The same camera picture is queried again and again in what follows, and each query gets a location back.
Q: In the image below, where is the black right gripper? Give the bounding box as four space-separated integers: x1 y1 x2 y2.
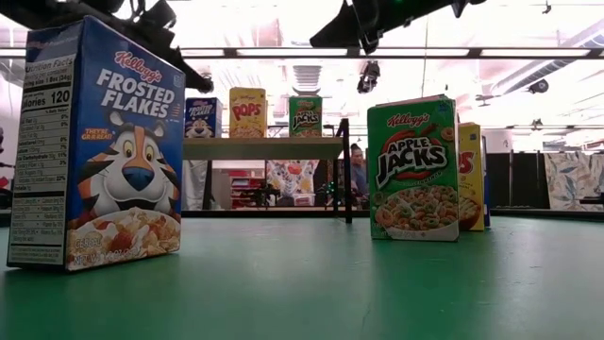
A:
310 0 454 55

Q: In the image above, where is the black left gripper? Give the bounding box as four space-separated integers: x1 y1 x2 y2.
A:
106 0 205 89

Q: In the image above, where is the blue Frosted Flakes cereal box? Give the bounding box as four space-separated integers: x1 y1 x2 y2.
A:
184 96 224 140
480 134 492 229
6 13 187 273

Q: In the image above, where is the green Apple Jacks cereal box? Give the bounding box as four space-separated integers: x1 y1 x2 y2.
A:
366 93 460 243
288 95 324 139

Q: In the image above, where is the yellow Corn Pops cereal box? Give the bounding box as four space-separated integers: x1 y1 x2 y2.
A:
228 86 268 140
456 121 486 232

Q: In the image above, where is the red shelf unit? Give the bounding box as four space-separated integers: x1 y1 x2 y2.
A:
229 169 266 210

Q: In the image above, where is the ceiling air vent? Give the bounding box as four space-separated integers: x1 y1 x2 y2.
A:
291 64 323 95

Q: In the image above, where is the plain white cloth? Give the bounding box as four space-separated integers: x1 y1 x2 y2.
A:
186 159 211 212

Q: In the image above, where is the person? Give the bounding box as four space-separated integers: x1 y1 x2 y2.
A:
348 143 370 209

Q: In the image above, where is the white colourful print cloth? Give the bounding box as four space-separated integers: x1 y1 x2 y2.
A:
265 159 321 208

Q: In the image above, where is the black room divider panel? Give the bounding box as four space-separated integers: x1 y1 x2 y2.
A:
485 151 551 210

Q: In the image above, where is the green table mat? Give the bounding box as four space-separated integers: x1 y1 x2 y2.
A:
0 214 604 340

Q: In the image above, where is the leaf print hanging cloth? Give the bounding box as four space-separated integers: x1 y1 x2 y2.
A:
543 151 604 212

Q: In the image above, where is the black overhead camera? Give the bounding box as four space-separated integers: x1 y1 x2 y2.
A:
356 59 381 94

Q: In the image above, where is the wooden shelf black metal frame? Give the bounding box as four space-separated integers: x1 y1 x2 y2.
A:
182 117 354 225

